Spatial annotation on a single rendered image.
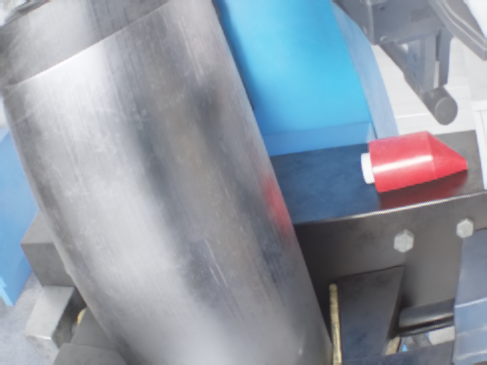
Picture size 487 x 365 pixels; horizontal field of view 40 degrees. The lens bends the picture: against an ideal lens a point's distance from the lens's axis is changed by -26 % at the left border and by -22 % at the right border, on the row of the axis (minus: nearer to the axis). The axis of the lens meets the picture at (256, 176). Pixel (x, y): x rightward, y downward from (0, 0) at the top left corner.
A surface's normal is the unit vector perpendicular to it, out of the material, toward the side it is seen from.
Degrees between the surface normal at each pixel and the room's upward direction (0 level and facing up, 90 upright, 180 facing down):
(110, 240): 90
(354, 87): 90
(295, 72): 90
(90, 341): 0
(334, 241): 90
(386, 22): 127
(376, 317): 0
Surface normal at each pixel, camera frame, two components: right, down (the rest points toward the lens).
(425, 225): -0.24, 0.54
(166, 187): 0.46, 0.31
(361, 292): -0.30, -0.83
